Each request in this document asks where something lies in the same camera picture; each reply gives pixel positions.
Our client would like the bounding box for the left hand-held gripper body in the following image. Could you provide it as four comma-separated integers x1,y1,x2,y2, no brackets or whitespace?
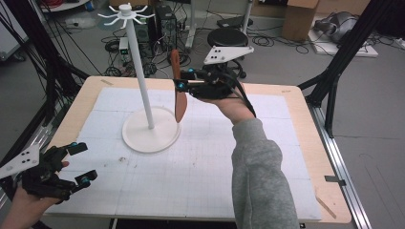
0,143,77,204

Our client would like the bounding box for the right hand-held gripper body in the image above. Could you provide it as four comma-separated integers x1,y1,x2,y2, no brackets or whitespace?
187,46,255,100

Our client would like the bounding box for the wooden rice spatula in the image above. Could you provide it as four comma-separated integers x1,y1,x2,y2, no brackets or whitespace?
170,48,189,124

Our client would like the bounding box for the white hook stand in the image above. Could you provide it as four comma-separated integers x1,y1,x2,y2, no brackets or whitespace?
96,2,182,155

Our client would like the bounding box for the person's right hand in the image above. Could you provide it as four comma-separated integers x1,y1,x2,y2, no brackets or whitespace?
197,80,257,126

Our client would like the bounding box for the person's left hand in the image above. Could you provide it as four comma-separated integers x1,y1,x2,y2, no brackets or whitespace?
8,160,71,223

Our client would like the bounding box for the white metal stand leg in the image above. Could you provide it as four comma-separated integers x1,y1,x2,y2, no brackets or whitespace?
240,0,255,36
185,0,197,51

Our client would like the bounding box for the black round stool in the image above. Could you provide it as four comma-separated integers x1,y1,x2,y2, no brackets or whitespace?
206,28,249,80

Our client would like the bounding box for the black computer tower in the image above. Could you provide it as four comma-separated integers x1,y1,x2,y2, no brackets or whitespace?
155,4,178,52

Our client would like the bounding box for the black flat device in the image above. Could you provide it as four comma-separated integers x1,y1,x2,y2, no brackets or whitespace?
217,15,255,29

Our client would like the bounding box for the white device with green light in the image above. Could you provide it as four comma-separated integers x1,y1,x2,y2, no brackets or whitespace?
118,36,130,63

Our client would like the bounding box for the white grid mat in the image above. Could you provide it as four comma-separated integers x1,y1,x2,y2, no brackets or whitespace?
44,86,323,222

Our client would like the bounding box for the cardboard box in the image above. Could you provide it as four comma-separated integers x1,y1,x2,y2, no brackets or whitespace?
281,0,320,42

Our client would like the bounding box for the grey cabinet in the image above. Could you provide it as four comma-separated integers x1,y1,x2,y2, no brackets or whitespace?
0,6,30,61

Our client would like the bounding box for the grey bag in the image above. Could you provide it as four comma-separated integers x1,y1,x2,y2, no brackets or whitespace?
313,10,359,44

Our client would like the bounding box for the white flat board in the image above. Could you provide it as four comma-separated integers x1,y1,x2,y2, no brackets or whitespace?
308,30,380,58

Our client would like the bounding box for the white round table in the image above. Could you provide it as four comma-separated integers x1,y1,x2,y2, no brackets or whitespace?
39,0,92,13

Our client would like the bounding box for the black tape strip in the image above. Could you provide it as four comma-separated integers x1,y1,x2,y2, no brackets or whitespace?
324,175,347,187

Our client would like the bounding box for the thin wooden stick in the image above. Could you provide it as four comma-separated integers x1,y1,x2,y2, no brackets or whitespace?
314,194,337,219

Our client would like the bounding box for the black coiled floor cable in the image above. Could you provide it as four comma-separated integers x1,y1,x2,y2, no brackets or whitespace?
166,51,192,68
104,39,120,53

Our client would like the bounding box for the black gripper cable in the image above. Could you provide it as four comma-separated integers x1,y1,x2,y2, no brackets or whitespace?
219,72,258,118

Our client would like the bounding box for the aluminium rail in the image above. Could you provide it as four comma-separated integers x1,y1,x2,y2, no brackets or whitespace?
0,123,55,208
307,103,373,229

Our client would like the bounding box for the black floor cable bundle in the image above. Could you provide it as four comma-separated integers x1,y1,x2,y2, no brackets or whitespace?
251,30,310,55

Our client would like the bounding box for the black metal frame stand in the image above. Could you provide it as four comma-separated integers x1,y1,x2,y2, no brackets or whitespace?
297,0,395,138
0,0,91,179

